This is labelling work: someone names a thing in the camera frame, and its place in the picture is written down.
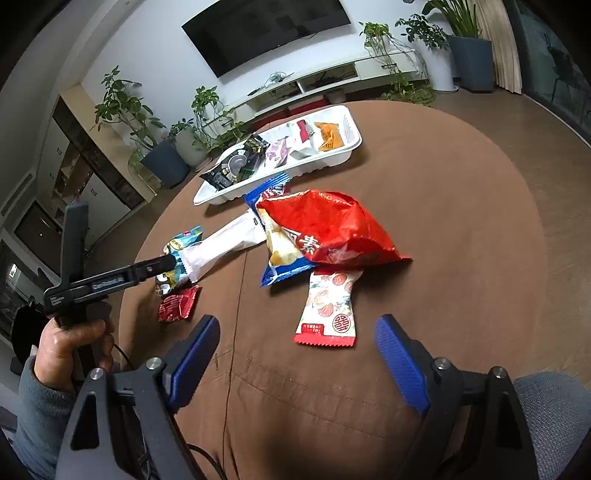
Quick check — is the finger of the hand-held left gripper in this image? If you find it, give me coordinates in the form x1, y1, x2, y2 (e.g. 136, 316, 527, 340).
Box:
133, 255, 179, 280

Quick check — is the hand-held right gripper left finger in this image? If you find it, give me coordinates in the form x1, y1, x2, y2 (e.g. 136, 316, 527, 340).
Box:
55, 315, 220, 480

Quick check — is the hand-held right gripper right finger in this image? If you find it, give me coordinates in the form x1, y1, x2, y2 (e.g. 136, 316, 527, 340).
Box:
374, 314, 539, 480

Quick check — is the cartoon face snack packet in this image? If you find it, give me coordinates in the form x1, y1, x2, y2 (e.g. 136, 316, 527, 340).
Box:
158, 225, 205, 296

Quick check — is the black and grey snack packet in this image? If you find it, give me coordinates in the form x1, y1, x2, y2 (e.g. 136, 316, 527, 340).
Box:
200, 150, 262, 191

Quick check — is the pink and purple snack packet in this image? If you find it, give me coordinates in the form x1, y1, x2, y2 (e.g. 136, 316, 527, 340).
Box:
264, 137, 291, 165

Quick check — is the gold packet with red circle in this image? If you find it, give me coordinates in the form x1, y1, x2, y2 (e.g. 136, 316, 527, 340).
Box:
294, 119, 317, 145

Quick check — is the orange snack packet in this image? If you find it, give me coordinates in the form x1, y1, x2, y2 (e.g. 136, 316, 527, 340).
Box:
314, 120, 348, 153

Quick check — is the white plastic tray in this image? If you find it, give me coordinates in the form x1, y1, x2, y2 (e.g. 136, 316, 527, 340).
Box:
192, 104, 363, 206

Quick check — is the person's left forearm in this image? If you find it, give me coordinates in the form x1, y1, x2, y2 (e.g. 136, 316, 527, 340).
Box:
14, 354, 80, 480

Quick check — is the person's left hand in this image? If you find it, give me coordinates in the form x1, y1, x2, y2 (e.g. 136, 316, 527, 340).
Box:
37, 318, 116, 394

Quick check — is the small dark red snack packet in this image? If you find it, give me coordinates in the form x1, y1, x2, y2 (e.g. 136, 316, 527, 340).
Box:
157, 285, 202, 323

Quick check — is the plain white snack packet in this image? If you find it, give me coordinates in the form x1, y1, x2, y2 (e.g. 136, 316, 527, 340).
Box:
177, 209, 267, 283

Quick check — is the white packet with fruit print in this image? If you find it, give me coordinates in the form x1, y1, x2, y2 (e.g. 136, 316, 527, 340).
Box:
294, 267, 365, 350

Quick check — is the tall plant in blue-grey pot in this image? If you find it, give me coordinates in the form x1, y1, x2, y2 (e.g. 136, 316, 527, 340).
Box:
91, 66, 191, 189

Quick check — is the blue chips packet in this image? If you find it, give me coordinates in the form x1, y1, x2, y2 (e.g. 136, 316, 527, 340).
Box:
244, 172, 320, 288

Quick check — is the small plant in grey pot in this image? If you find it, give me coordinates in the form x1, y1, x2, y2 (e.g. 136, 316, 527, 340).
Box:
167, 118, 209, 169

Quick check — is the large red snack bag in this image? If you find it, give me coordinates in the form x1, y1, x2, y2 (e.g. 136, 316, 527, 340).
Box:
255, 188, 413, 269

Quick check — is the person's right leg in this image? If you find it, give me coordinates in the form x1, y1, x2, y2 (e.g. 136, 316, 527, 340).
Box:
512, 370, 586, 480

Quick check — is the trailing vine plant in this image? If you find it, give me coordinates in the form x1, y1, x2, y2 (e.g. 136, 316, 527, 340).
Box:
189, 85, 249, 154
358, 20, 438, 108

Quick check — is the white television cabinet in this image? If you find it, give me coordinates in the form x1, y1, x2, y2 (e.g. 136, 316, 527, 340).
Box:
204, 56, 423, 136

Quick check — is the bushy plant in white pot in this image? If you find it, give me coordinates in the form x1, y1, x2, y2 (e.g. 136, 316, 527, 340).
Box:
394, 14, 459, 93

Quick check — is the broad-leaf plant in blue-grey pot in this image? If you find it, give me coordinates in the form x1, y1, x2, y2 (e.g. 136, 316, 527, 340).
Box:
421, 0, 496, 93

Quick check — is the beige curtain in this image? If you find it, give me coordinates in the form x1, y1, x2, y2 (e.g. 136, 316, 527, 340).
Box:
475, 0, 524, 96

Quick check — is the glass sliding door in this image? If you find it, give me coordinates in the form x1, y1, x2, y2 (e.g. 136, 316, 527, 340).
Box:
502, 0, 591, 149

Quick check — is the black cable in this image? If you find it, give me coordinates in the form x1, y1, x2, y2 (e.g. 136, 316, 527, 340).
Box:
110, 342, 228, 480

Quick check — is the wood and white wall cabinet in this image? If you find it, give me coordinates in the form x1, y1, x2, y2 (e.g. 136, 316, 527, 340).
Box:
36, 82, 149, 252

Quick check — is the wall-mounted black television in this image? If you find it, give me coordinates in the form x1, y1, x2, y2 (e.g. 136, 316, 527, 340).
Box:
181, 0, 352, 79

